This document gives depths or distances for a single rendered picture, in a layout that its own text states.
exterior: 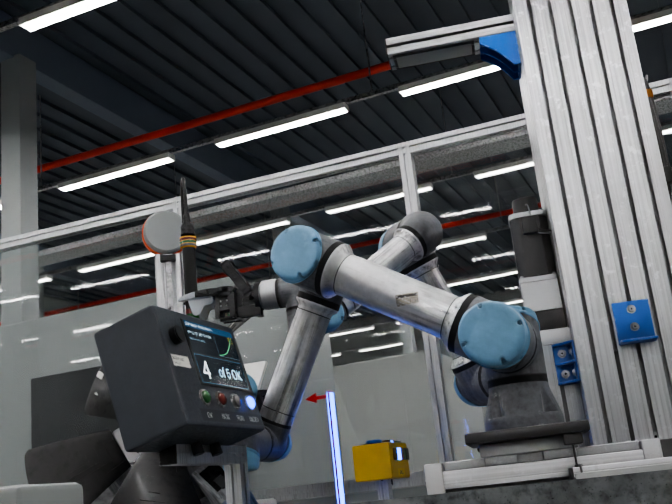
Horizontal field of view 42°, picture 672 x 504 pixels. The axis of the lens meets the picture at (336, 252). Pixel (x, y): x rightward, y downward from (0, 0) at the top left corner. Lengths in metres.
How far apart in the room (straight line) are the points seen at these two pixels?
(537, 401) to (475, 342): 0.20
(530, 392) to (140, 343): 0.75
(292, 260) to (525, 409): 0.52
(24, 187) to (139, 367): 7.60
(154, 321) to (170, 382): 0.10
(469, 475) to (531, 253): 0.57
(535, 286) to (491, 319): 0.44
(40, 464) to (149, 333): 1.05
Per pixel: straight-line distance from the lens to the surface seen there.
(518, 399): 1.69
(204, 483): 2.17
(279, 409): 1.87
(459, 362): 2.32
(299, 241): 1.72
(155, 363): 1.30
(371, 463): 2.26
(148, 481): 2.08
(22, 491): 0.37
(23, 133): 9.08
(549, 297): 2.00
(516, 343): 1.57
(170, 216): 3.05
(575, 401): 1.94
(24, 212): 8.79
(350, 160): 2.96
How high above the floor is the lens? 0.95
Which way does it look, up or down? 16 degrees up
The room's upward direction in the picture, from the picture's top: 6 degrees counter-clockwise
